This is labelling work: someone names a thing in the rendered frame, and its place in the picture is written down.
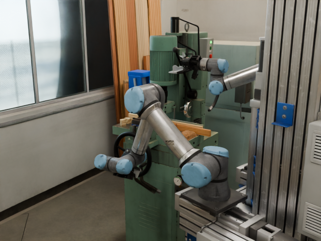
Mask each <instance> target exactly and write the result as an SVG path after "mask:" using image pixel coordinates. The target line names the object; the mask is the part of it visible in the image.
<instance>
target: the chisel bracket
mask: <svg viewBox="0 0 321 241"><path fill-rule="evenodd" d="M174 103H175V102H174V101H170V100H168V101H167V103H164V107H163V109H162V110H163V111H164V112H165V114H168V113H171V112H173V111H174V108H172V106H173V105H174Z"/></svg>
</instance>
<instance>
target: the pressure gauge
mask: <svg viewBox="0 0 321 241"><path fill-rule="evenodd" d="M173 181H174V183H175V185H177V186H179V187H181V185H182V184H183V183H184V181H183V179H182V176H181V175H177V176H175V177H174V179H173Z"/></svg>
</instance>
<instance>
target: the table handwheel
mask: <svg viewBox="0 0 321 241"><path fill-rule="evenodd" d="M126 136H131V137H134V138H135V137H136V133H134V132H131V131H127V132H124V133H122V134H120V135H119V136H118V137H117V138H116V140H115V143H114V157H116V158H119V155H118V148H119V149H121V150H122V151H125V150H126V149H124V148H122V147H120V146H119V142H120V141H121V139H122V138H124V137H126ZM150 149H151V148H149V146H147V149H146V154H147V165H146V167H145V169H144V170H143V171H141V172H140V173H139V176H138V177H142V176H144V175H145V174H146V173H147V172H148V171H149V169H150V167H151V162H152V156H151V151H150Z"/></svg>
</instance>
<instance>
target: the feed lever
mask: <svg viewBox="0 0 321 241"><path fill-rule="evenodd" d="M172 51H173V52H174V53H176V56H177V59H178V61H179V64H180V66H182V65H181V62H180V58H179V55H178V48H177V47H173V49H172ZM182 67H183V66H182ZM184 77H185V80H186V82H187V85H188V87H189V90H188V92H187V97H188V98H189V99H198V98H197V91H196V90H192V89H191V86H190V84H189V81H188V79H187V76H186V74H185V73H184Z"/></svg>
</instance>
